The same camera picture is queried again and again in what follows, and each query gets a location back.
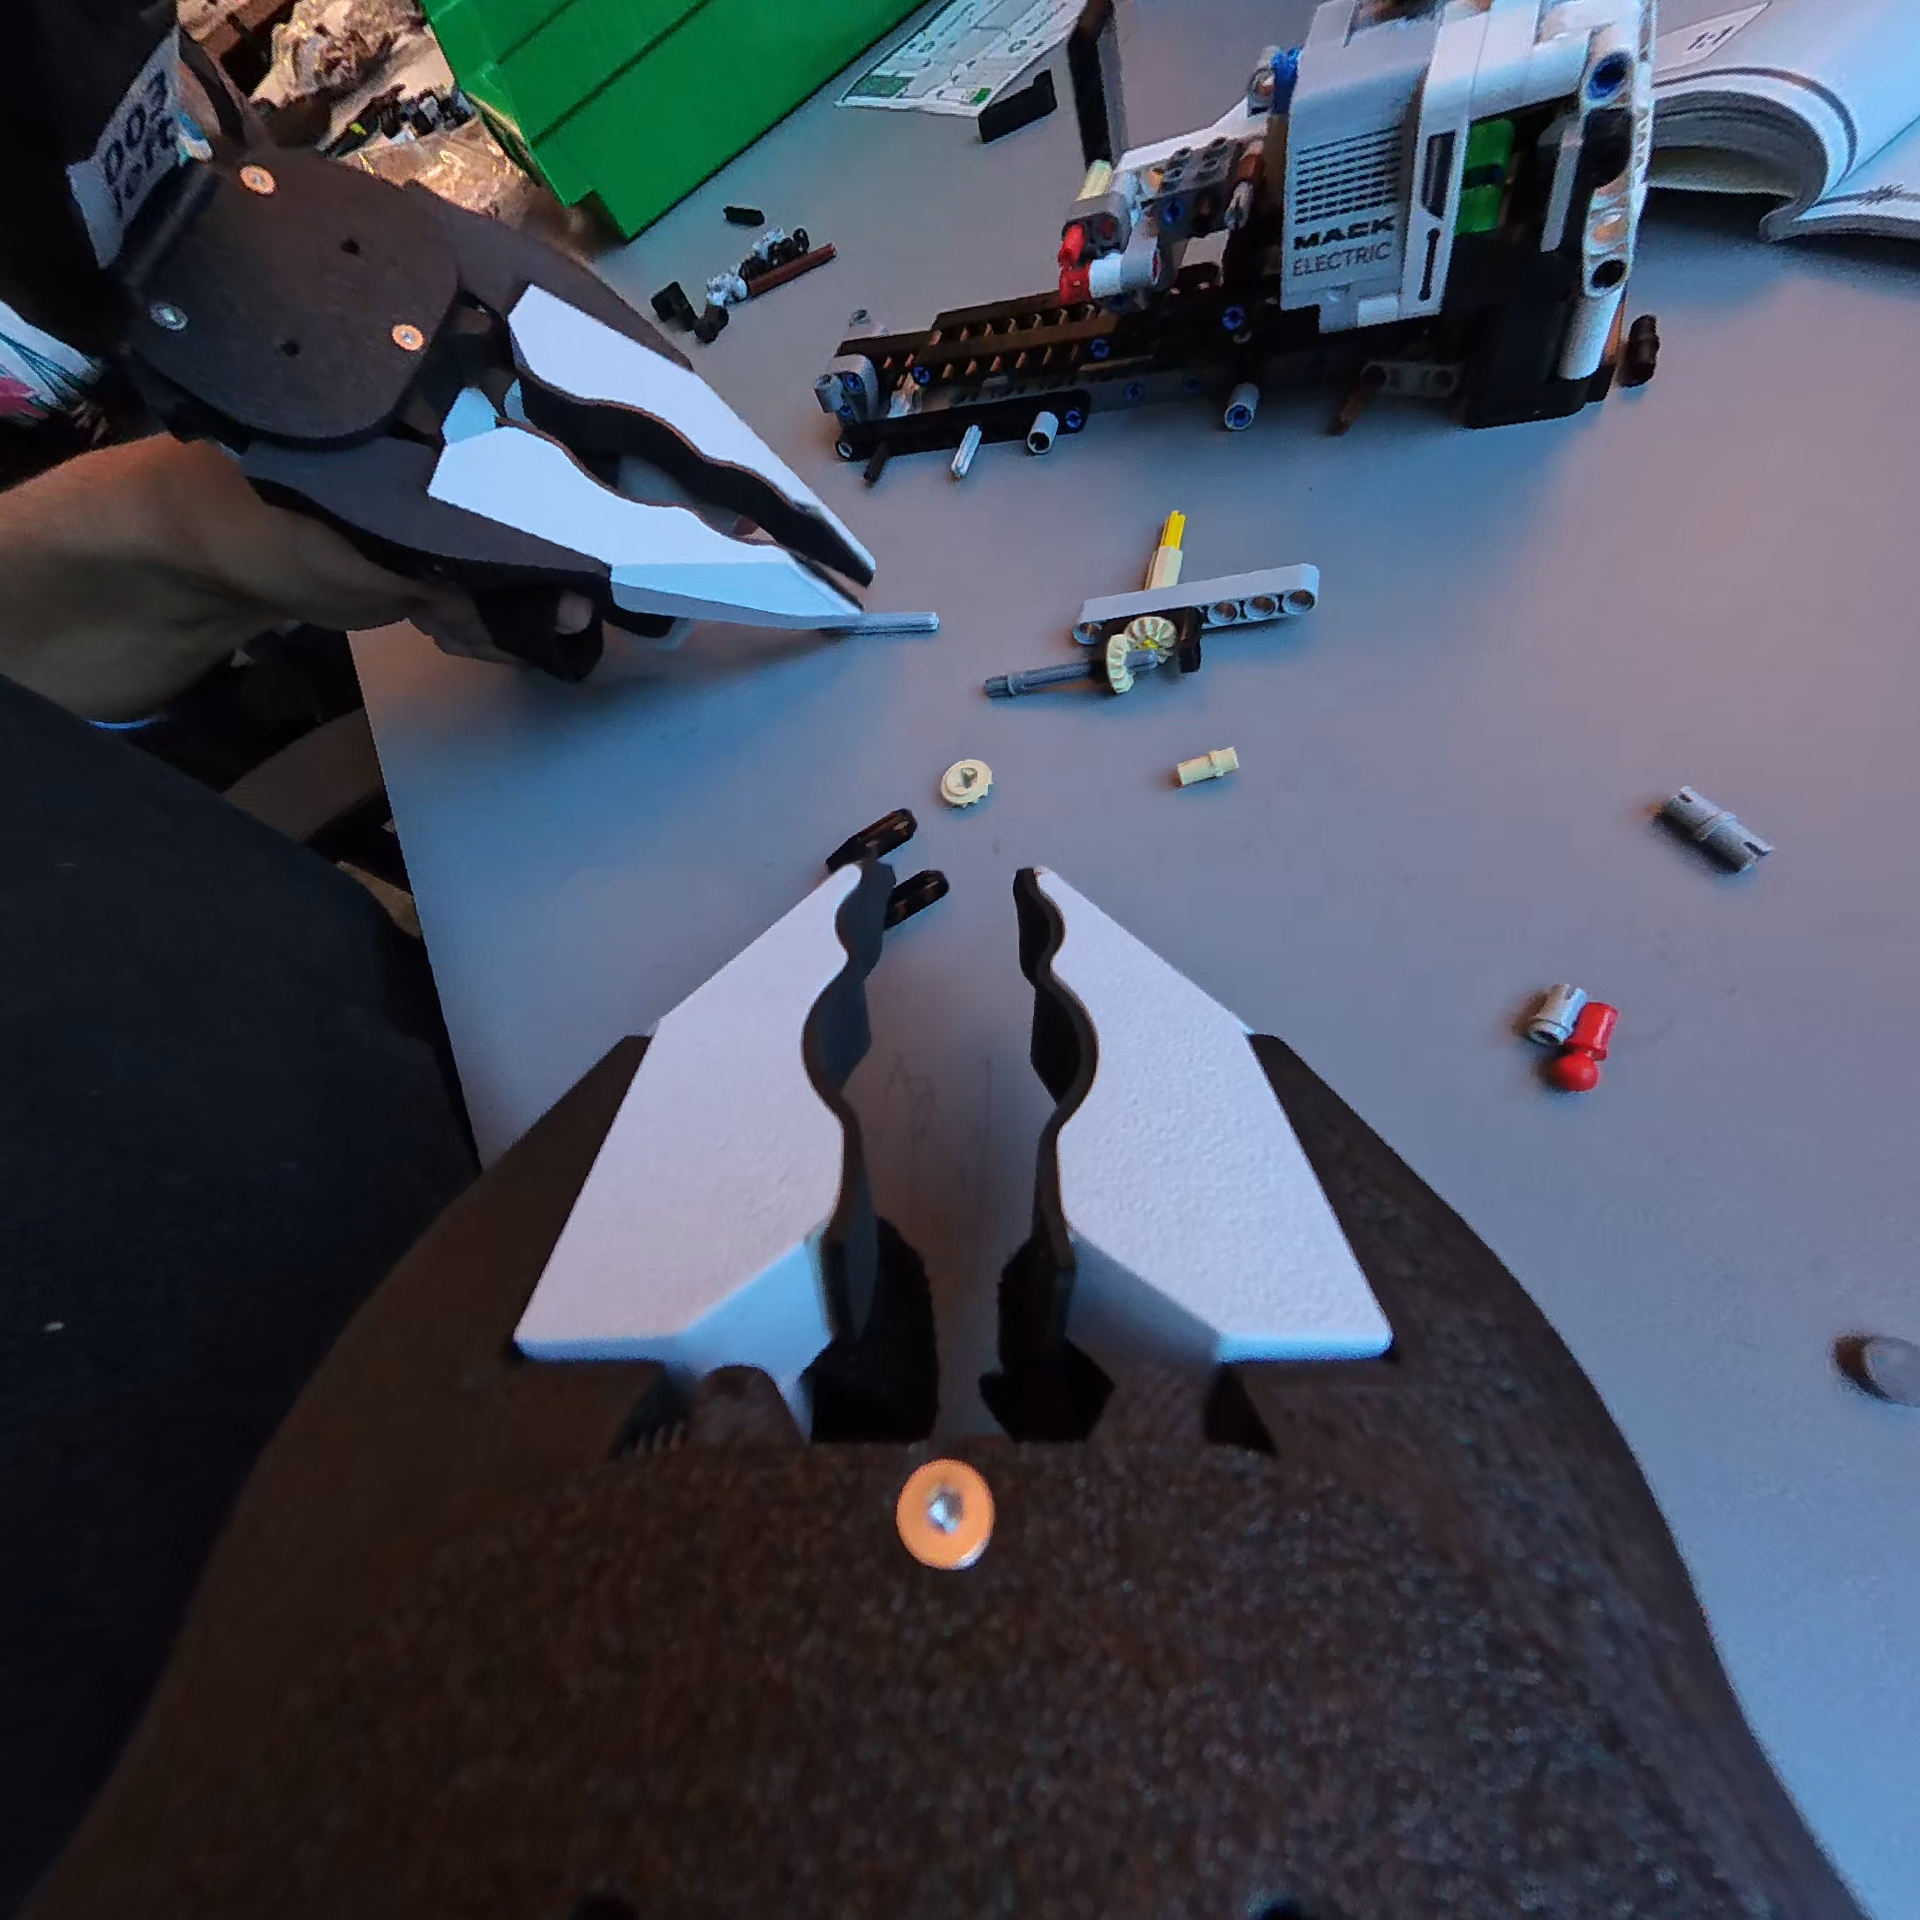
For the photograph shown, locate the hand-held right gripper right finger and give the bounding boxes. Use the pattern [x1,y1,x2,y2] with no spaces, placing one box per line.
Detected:
[1012,867,1394,1403]

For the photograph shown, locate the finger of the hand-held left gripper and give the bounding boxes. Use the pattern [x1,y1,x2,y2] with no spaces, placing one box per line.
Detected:
[498,282,879,589]
[422,424,869,634]

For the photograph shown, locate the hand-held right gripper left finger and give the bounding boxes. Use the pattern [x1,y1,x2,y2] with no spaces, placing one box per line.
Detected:
[512,861,899,1426]

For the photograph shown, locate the black lego bracket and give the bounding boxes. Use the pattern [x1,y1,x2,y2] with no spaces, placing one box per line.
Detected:
[824,806,951,933]

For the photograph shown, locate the grey beam lego subassembly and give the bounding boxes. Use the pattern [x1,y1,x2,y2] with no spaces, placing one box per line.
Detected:
[982,509,1325,704]

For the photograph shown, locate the person's left forearm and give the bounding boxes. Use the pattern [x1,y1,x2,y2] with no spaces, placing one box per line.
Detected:
[0,497,115,729]

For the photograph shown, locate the pile of small dark lego pieces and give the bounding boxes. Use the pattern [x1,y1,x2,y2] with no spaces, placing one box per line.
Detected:
[650,224,818,345]

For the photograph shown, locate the plastic bags of lego parts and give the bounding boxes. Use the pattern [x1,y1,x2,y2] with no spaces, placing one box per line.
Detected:
[181,0,518,204]

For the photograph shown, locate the grey lego pin connector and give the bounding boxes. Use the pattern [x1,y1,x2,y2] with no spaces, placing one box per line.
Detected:
[1656,786,1775,876]

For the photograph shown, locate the partly built lego truck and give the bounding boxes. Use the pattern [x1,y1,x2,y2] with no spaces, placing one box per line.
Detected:
[814,0,1661,485]

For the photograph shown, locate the person's left hand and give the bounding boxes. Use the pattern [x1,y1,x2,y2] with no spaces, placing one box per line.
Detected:
[103,451,504,729]

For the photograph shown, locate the green plastic bin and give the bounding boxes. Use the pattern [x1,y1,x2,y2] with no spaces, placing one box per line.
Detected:
[421,0,940,243]

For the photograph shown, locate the white green leaflet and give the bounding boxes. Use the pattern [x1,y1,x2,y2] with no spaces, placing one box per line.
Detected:
[835,0,1087,118]

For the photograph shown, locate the open instruction booklet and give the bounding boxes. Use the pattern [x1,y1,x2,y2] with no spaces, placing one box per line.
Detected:
[1640,0,1920,244]

